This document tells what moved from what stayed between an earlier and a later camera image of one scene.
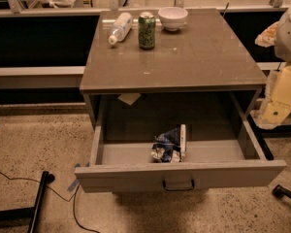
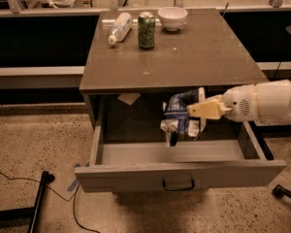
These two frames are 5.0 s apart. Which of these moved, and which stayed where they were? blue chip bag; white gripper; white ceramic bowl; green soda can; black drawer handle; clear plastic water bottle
Moved: white gripper; blue chip bag
Stayed: black drawer handle; white ceramic bowl; green soda can; clear plastic water bottle
